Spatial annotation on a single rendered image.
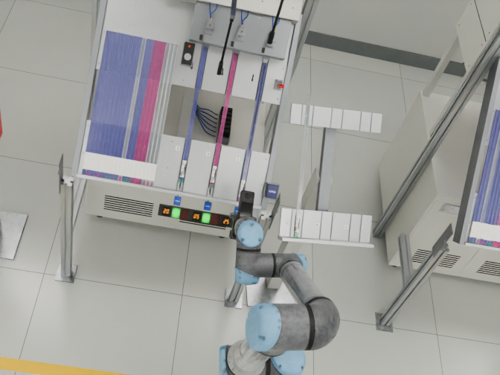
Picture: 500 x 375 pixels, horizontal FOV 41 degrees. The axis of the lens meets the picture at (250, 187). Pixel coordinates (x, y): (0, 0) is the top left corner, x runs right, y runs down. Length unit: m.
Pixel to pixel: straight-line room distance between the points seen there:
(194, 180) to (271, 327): 0.90
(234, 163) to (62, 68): 1.68
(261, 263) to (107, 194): 1.13
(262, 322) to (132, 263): 1.49
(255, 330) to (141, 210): 1.46
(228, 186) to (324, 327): 0.88
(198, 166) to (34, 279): 0.98
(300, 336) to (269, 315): 0.09
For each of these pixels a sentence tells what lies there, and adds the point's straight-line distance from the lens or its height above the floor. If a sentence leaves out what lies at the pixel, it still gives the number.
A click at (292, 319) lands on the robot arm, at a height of 1.19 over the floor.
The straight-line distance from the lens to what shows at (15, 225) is 3.16.
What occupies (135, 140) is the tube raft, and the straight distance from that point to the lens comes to 2.39.
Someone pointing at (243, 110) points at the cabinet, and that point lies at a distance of 2.89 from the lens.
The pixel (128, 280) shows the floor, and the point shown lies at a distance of 3.02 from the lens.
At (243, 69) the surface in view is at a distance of 2.42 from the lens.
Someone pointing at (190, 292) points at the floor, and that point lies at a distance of 3.02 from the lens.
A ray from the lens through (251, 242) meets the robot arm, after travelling 1.98.
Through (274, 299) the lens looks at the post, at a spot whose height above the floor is 0.01.
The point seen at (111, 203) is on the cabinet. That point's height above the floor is 0.18.
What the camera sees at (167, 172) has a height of 0.76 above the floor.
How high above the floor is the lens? 2.60
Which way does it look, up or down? 49 degrees down
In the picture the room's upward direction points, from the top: 19 degrees clockwise
